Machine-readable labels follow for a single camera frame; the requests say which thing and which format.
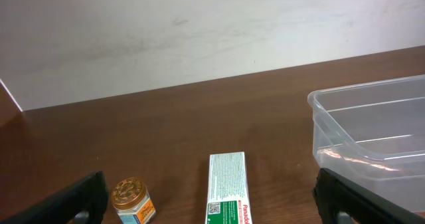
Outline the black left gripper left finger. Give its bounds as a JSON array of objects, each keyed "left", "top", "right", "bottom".
[{"left": 2, "top": 171, "right": 109, "bottom": 224}]

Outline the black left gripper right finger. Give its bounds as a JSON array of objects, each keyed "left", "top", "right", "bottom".
[{"left": 313, "top": 168, "right": 424, "bottom": 224}]

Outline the clear plastic container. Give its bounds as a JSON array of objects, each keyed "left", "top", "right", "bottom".
[{"left": 307, "top": 75, "right": 424, "bottom": 213}]

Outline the small gold-lidded balm jar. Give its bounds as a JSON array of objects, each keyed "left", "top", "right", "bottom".
[{"left": 110, "top": 177, "right": 156, "bottom": 224}]

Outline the white green medicine box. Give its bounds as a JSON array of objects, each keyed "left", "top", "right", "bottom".
[{"left": 205, "top": 152, "right": 253, "bottom": 224}]

